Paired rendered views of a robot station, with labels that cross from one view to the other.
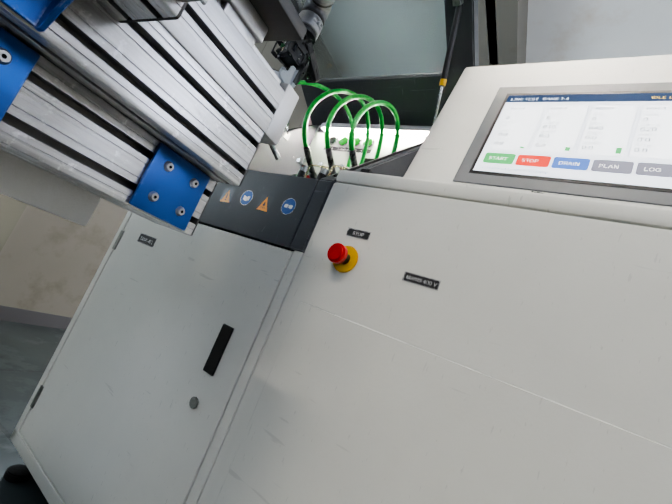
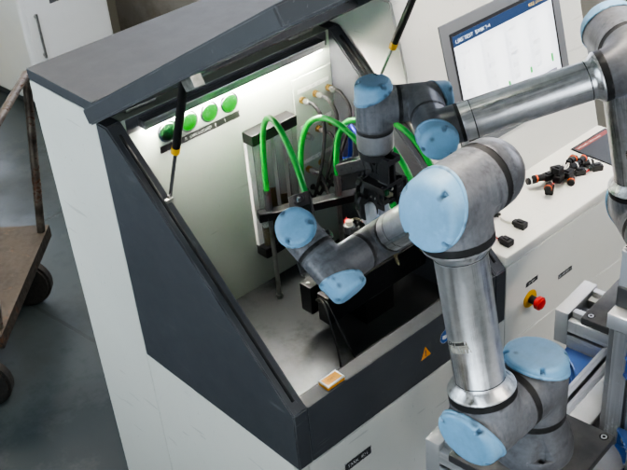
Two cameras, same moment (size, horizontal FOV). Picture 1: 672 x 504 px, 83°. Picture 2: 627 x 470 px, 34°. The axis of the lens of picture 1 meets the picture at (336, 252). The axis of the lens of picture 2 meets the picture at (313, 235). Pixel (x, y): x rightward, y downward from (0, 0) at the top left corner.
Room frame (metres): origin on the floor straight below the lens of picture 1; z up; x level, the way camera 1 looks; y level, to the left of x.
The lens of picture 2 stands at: (0.68, 2.15, 2.47)
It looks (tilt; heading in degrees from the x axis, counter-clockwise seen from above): 34 degrees down; 285
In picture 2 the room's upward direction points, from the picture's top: 6 degrees counter-clockwise
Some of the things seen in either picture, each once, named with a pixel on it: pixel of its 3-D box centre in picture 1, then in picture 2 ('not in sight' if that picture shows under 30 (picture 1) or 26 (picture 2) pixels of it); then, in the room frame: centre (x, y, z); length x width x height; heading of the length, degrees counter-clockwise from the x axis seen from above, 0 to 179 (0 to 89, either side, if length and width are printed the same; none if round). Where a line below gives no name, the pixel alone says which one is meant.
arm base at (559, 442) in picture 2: not in sight; (533, 425); (0.67, 0.73, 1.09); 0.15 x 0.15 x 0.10
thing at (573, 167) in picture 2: not in sight; (564, 170); (0.61, -0.32, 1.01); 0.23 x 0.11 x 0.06; 54
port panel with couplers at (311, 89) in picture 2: not in sight; (319, 128); (1.23, -0.16, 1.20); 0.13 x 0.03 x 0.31; 54
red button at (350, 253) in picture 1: (340, 255); (536, 301); (0.67, -0.01, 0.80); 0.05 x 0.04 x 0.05; 54
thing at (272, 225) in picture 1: (219, 197); (402, 359); (0.97, 0.33, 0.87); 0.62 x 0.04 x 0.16; 54
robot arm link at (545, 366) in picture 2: not in sight; (533, 380); (0.67, 0.74, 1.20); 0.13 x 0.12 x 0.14; 56
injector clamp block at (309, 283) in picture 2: not in sight; (365, 283); (1.09, 0.09, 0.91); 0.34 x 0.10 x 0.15; 54
